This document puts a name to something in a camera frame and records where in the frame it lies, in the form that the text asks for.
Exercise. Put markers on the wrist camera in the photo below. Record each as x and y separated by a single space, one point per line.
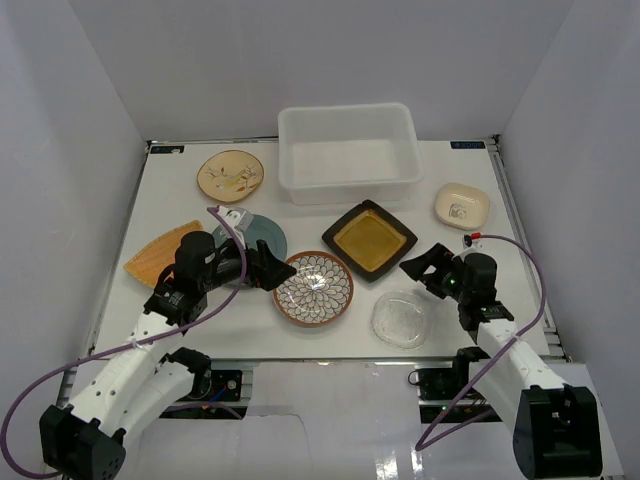
238 219
471 240

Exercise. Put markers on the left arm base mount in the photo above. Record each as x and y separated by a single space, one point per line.
225 396

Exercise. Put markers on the orange woven fan plate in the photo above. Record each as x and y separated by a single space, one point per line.
148 263

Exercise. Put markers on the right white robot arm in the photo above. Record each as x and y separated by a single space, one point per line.
554 425

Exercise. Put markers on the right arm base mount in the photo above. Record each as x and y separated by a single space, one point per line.
436 388

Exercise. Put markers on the floral round bowl plate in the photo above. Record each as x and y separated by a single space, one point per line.
319 293

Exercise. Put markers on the cream panda dish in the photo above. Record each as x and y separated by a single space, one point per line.
462 206

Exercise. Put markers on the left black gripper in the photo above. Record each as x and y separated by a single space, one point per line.
257 267

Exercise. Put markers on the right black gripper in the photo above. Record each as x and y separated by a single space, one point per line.
439 257

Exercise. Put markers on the teal round plate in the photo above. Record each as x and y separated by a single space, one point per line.
263 228

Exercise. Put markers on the black yellow square plate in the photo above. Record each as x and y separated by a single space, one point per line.
369 240

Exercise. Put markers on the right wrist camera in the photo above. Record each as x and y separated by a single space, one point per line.
471 240

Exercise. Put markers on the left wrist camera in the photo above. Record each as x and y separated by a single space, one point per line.
238 219

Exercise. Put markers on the white plastic bin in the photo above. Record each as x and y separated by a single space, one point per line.
345 154

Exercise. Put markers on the beige bird painted plate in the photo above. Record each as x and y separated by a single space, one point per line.
230 176

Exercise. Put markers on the clear glass plate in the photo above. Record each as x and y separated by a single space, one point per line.
399 319

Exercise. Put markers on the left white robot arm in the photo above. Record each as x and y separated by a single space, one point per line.
88 438

